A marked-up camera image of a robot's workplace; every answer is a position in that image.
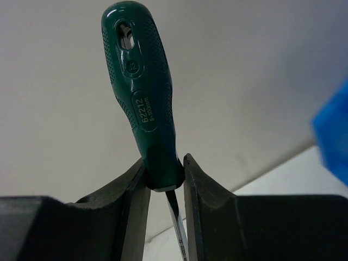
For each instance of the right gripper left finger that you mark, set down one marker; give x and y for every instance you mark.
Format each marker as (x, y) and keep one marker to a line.
(108, 224)

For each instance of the green handled screwdriver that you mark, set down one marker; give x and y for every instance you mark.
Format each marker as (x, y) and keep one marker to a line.
(141, 81)

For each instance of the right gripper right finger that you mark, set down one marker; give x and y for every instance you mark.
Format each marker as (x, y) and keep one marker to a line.
(224, 226)

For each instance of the blue three-compartment bin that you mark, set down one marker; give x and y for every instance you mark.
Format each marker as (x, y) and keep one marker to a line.
(330, 130)

